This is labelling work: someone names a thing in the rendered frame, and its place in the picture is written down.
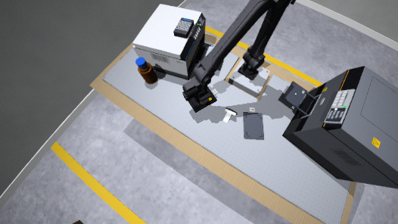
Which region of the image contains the brown bottle with blue cap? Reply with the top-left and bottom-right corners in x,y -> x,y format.
135,58 -> 157,84

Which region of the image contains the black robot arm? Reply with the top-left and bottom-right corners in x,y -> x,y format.
182,0 -> 291,101

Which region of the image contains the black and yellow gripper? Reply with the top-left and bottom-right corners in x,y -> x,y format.
198,89 -> 212,105

